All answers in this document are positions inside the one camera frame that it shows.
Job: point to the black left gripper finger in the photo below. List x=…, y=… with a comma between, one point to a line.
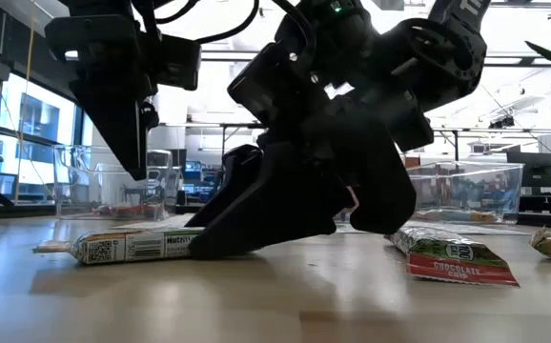
x=123, y=128

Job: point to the black low cabinet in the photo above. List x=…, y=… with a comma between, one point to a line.
x=542, y=205

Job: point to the clear plastic bin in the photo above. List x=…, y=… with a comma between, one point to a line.
x=66, y=190
x=504, y=190

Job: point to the long linear ceiling light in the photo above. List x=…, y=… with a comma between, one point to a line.
x=514, y=61

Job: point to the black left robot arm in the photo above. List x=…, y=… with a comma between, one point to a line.
x=94, y=7

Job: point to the red chocolate chip granola bar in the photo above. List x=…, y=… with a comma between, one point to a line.
x=452, y=269

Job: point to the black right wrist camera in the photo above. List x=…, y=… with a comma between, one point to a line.
x=271, y=86

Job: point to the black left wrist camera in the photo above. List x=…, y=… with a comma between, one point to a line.
x=177, y=62

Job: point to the large window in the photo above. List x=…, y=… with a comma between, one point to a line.
x=42, y=114

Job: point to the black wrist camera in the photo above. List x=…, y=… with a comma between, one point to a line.
x=177, y=62
x=271, y=86

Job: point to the black ceiling-mounted device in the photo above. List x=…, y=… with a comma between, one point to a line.
x=501, y=122

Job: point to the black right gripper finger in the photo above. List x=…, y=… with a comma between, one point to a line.
x=239, y=167
x=275, y=214

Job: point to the black monitor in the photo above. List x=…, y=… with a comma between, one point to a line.
x=533, y=169

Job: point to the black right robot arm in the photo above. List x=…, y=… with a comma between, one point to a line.
x=437, y=52

